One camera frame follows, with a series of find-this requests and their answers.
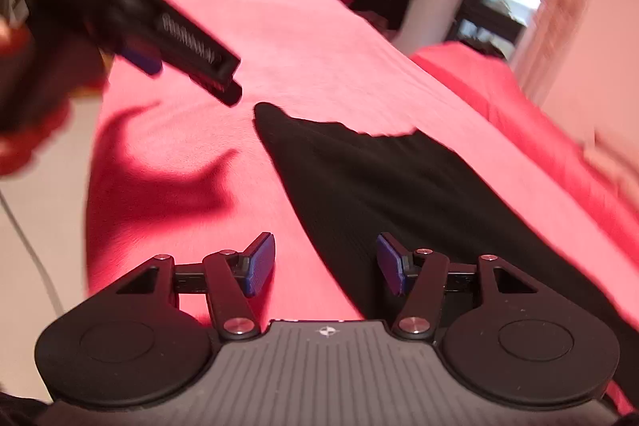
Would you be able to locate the left hand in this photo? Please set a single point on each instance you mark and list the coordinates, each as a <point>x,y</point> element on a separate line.
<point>43,64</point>

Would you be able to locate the pink floral curtain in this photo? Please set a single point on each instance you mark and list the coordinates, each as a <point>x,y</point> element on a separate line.
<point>543,44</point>

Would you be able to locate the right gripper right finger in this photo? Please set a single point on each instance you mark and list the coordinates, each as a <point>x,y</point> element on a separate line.
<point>500,332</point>

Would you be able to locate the far pink bed blanket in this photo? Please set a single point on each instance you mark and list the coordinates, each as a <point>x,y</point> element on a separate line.
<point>488,85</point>

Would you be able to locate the pink bed blanket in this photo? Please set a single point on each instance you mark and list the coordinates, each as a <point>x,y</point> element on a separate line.
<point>174,171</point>
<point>488,85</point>

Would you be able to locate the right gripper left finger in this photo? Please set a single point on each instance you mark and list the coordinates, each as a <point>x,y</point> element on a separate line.
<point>152,332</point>

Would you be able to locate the black pants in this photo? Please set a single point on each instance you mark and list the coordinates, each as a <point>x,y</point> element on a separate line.
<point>347,188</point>

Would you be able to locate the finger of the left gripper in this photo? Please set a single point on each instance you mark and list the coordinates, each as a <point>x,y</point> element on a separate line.
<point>155,34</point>

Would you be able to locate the near pink bed blanket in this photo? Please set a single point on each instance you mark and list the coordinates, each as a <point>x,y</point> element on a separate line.
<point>174,171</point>

